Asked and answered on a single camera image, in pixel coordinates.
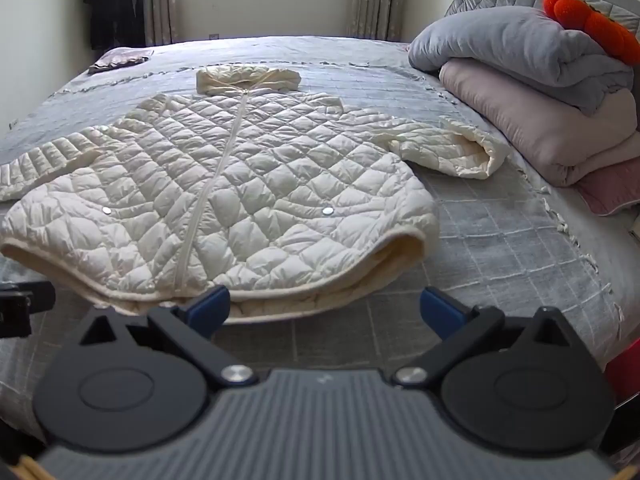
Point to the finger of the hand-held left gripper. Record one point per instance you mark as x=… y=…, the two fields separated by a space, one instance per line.
x=22 y=310

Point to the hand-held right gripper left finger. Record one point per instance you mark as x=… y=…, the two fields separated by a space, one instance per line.
x=209 y=306

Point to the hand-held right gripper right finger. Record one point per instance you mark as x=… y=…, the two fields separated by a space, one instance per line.
x=441 y=306

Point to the cream quilted blanket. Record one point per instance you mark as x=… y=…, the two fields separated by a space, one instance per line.
x=240 y=195

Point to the grey checked bed cover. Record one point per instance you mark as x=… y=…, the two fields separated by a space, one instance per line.
x=500 y=240

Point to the red object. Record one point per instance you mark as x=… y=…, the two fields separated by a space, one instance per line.
x=625 y=370

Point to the dusty pink pillow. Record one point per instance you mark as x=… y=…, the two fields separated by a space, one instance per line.
x=612 y=187

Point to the purple frilled cloth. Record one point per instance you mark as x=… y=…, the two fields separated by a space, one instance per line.
x=117 y=61

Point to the grey patterned curtain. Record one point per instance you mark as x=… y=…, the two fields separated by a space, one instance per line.
x=161 y=5
x=380 y=0

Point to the orange plush toy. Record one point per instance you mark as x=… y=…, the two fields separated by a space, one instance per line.
x=590 y=22

